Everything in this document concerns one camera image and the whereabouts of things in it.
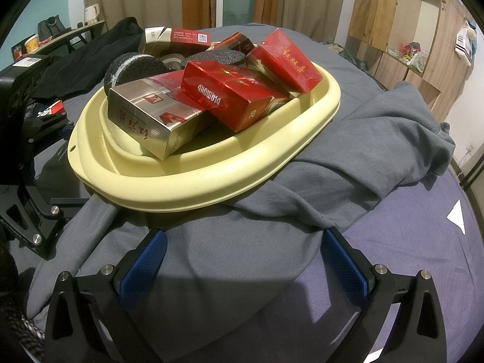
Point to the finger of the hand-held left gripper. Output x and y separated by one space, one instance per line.
34 227
49 124

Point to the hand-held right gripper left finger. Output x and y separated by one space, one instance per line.
143 264

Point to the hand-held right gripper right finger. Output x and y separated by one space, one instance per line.
346 268

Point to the black round sponge white band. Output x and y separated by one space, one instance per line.
132 70

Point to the silver and red box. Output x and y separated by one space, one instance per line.
151 121

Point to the pale yellow plastic basin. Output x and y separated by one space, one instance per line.
211 174

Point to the round metal tin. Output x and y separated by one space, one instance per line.
172 62

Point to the gold and red carton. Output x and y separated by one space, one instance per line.
177 37

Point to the glossy red box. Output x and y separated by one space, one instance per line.
227 90

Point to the dark red box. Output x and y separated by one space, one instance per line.
234 43

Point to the red box with gold script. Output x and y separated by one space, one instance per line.
287 60

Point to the small red and white box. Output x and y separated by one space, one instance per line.
51 109

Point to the yellow cup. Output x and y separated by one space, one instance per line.
31 44

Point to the dark desk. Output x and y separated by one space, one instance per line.
64 37

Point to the grey backpack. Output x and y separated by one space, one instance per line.
51 28

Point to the black cloth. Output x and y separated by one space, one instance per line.
90 56

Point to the grey sweatshirt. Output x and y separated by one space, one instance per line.
287 181

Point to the cream electric kettle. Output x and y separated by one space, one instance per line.
92 13

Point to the grey-green cloth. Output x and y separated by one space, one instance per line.
342 55

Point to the clear plastic bag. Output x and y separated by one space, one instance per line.
418 61

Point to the colourful shelf clutter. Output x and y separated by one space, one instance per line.
404 50

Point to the hanging white plastic bag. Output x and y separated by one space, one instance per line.
464 43

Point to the wooden wardrobe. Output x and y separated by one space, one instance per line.
400 11

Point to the wall socket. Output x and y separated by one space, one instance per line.
469 150

